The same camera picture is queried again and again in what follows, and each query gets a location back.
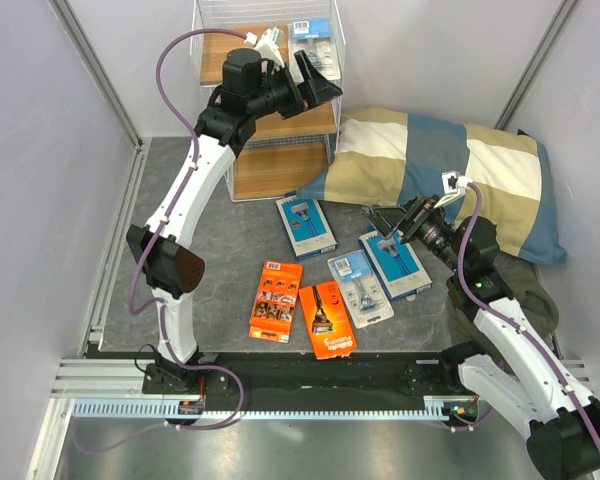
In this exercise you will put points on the middle wooden shelf board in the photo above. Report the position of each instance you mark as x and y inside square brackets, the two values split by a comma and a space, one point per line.
[320, 120]

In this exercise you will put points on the blue beige checkered pillow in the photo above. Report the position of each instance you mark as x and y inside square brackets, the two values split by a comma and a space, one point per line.
[386, 157]

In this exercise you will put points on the grey slotted cable duct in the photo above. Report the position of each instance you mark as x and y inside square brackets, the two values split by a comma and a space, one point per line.
[431, 410]

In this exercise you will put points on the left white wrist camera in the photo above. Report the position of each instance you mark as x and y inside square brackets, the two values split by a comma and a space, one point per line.
[267, 45]

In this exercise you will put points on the left aluminium frame post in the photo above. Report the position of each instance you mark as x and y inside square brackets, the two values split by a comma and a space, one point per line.
[78, 36]

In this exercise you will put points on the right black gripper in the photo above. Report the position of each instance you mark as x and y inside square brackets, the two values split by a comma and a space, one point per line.
[411, 216]

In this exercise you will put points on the blue razor box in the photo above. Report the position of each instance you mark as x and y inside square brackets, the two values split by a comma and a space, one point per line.
[307, 228]
[396, 265]

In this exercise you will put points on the aluminium frame post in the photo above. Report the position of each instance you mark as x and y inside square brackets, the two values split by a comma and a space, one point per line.
[558, 23]
[78, 36]

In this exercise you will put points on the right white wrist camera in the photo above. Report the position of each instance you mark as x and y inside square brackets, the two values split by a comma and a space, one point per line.
[455, 186]

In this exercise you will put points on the olive green cloth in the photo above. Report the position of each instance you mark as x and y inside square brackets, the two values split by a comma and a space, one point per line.
[538, 306]

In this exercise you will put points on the orange Gillette Fusion box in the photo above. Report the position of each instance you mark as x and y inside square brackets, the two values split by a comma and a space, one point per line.
[327, 321]

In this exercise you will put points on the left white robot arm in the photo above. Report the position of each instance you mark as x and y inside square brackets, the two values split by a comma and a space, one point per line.
[252, 87]

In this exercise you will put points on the clear blister razor pack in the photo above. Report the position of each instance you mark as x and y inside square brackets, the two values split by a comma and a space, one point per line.
[360, 288]
[314, 37]

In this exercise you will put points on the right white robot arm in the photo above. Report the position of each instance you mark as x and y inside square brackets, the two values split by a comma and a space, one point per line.
[557, 416]

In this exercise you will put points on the top wooden shelf board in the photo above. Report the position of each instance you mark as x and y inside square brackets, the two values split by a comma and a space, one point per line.
[216, 48]

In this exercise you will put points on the blue razor box left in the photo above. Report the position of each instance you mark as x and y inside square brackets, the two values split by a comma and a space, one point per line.
[307, 228]

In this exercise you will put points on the orange razor box back-side up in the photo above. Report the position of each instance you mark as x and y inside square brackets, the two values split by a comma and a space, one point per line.
[275, 301]

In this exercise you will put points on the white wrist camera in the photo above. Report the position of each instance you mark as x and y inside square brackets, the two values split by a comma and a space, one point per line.
[455, 186]
[267, 45]

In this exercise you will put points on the right aluminium frame post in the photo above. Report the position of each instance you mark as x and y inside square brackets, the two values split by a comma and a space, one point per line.
[558, 23]

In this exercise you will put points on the blue razor box right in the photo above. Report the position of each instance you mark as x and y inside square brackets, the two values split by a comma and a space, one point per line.
[396, 265]

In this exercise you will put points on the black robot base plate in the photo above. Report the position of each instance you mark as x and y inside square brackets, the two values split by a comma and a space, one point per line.
[295, 381]

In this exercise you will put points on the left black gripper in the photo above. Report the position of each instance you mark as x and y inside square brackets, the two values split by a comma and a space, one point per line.
[318, 88]

